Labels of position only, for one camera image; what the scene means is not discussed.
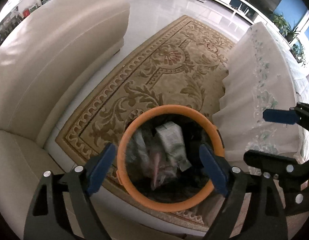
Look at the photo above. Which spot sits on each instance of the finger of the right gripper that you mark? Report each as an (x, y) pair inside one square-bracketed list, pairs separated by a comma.
[(289, 117), (268, 162)]

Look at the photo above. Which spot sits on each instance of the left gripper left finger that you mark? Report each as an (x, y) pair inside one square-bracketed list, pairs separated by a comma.
[(47, 216)]

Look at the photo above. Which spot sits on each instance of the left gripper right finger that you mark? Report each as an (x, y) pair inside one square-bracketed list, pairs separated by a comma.
[(265, 217)]

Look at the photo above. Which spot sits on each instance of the light blue quilted table cover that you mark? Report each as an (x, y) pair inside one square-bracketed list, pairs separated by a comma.
[(263, 74)]

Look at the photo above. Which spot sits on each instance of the long pink cardboard box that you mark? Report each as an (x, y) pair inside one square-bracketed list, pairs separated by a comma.
[(156, 169)]

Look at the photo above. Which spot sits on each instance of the potted plant brown pot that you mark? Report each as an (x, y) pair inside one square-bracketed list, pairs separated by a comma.
[(297, 51)]

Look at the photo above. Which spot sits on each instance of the white red plastic bag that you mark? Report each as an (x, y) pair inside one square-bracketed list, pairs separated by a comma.
[(171, 138)]

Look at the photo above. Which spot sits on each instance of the potted plants on cabinet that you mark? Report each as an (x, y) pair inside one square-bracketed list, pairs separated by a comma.
[(285, 29)]

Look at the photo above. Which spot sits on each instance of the patterned beige carpet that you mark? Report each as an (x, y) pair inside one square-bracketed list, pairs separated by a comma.
[(183, 64)]

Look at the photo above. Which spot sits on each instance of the beige sofa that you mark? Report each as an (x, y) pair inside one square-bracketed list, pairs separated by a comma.
[(44, 62)]

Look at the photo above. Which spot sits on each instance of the orange rim trash bin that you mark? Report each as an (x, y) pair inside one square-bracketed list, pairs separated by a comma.
[(177, 190)]

